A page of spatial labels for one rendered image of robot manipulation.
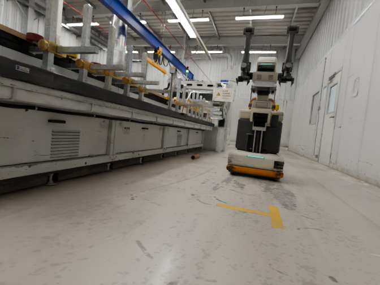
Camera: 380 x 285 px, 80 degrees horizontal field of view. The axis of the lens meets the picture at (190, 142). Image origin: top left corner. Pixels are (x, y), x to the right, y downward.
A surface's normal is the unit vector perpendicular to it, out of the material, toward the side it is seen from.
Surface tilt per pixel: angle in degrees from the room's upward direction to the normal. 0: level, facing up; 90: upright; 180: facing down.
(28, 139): 89
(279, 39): 90
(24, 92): 90
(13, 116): 91
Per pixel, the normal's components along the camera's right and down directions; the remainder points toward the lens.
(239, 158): -0.29, 0.02
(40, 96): 0.95, 0.11
